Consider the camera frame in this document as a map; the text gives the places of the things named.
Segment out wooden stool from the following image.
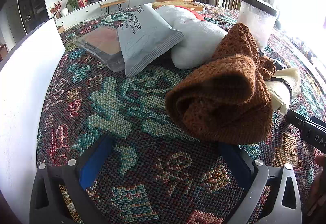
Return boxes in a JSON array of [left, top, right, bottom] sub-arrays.
[[100, 0, 126, 14]]

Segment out red flowers in vase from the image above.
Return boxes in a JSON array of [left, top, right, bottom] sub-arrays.
[[50, 1, 69, 19]]

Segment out flat cardboard box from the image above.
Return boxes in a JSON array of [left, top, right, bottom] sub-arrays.
[[151, 1, 205, 12]]

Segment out white board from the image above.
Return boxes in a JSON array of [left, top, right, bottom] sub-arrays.
[[0, 17, 66, 224]]

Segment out brown knitted scarf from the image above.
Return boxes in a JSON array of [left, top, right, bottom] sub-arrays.
[[164, 22, 277, 145]]

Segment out cream cloth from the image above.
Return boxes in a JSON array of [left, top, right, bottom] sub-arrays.
[[265, 67, 301, 115]]

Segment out white television cabinet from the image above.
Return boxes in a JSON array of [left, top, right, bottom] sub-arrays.
[[55, 0, 156, 30]]

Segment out grey wet wipes packet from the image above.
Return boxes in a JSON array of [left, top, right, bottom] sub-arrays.
[[116, 4, 184, 77]]

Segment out clear bag with dark garment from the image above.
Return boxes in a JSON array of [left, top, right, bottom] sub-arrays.
[[74, 25, 126, 73]]

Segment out clear plastic jar black lid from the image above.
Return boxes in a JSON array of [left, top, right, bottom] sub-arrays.
[[238, 0, 279, 49]]

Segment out white plush towel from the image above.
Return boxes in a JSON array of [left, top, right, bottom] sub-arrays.
[[155, 6, 228, 70]]

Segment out person's right hand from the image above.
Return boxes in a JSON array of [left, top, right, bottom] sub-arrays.
[[308, 155, 326, 217]]

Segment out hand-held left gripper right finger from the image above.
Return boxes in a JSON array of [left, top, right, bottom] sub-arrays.
[[218, 141, 302, 224]]

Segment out woven patterned blanket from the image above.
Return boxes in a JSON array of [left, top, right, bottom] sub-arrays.
[[36, 4, 326, 224]]

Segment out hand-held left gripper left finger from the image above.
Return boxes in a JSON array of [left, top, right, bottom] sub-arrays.
[[30, 134, 115, 224]]

